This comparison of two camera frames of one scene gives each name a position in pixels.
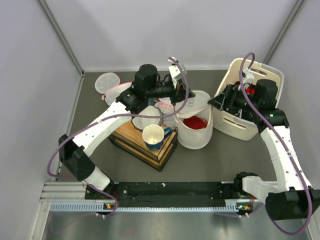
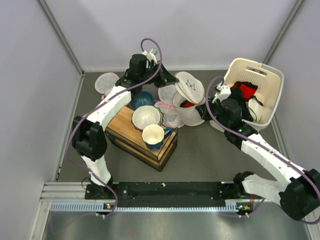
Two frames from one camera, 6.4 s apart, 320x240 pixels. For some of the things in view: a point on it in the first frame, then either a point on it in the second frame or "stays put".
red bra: [195, 123] -> [188, 104]
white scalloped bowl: [139, 123] stays put
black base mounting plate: [168, 192] stays put
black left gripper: [179, 93] -> [164, 77]
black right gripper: [227, 98] -> [203, 112]
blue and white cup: [153, 136] stays put
